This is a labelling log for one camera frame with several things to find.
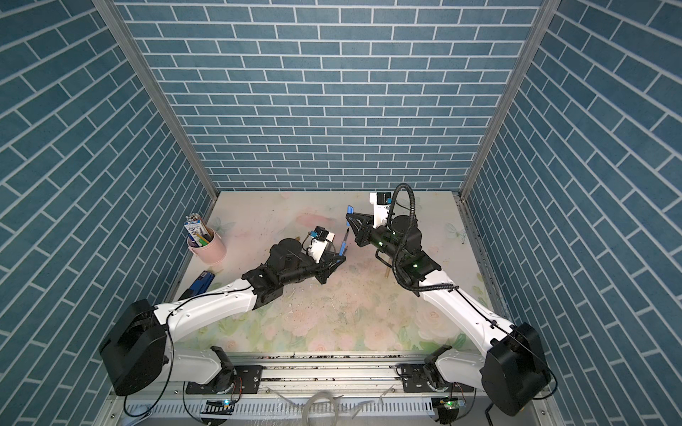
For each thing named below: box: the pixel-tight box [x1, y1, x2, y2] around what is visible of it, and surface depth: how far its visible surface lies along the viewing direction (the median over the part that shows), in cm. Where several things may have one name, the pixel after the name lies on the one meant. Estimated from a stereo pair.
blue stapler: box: [177, 270, 215, 301], surface depth 92 cm
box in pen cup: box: [183, 220, 211, 247], surface depth 90 cm
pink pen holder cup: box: [187, 228, 227, 265], surface depth 94 cm
